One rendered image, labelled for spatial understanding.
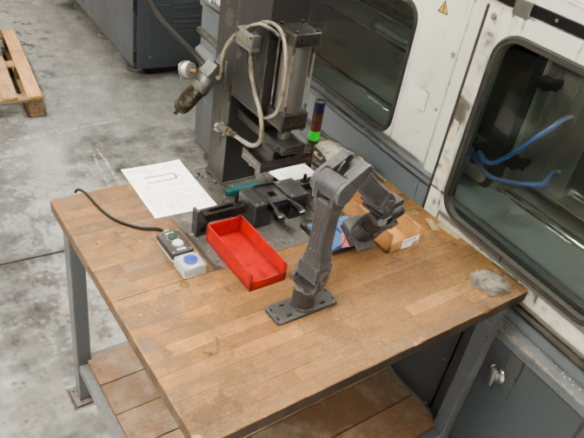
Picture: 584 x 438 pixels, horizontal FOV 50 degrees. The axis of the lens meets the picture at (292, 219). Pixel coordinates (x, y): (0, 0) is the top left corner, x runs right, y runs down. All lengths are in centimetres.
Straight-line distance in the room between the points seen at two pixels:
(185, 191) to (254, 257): 39
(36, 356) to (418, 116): 178
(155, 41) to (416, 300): 360
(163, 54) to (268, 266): 344
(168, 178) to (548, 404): 143
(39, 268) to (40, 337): 45
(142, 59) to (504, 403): 370
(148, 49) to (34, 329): 271
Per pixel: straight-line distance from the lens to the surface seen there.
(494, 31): 199
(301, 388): 151
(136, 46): 497
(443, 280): 192
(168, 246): 179
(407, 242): 199
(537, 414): 224
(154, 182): 211
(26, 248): 331
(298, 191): 199
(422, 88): 228
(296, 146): 183
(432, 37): 224
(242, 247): 185
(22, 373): 274
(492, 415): 239
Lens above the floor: 205
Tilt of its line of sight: 35 degrees down
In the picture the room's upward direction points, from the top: 10 degrees clockwise
